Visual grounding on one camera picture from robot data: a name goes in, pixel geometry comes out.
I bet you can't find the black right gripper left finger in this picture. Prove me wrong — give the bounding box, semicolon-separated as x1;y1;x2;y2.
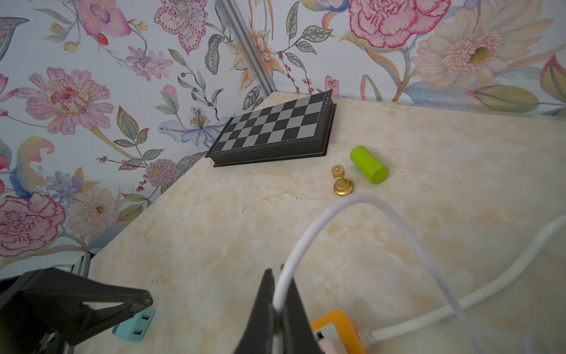
234;268;276;354

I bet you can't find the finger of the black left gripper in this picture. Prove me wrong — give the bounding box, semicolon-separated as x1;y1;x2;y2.
1;268;153;353

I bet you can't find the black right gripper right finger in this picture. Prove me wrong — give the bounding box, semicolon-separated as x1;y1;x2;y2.
282;278;323;354

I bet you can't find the pink usb wall charger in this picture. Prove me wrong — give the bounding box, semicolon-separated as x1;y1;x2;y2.
318;338;348;354

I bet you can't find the orange power strip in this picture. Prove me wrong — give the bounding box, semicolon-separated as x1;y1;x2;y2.
310;310;367;354

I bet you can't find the white usb charging cable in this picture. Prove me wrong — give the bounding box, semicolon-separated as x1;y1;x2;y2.
271;192;487;354

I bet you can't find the gold chess pawn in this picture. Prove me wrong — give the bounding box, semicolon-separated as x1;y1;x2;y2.
332;165;354;196

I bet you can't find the green cylinder block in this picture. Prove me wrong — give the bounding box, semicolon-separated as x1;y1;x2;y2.
350;145;389;184

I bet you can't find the black white folding chessboard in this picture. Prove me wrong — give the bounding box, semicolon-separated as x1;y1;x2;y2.
206;89;336;168

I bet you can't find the teal usb wall charger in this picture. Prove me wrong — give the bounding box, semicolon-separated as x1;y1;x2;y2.
112;308;156;342

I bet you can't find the white power strip cord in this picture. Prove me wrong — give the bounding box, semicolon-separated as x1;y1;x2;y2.
357;213;566;348

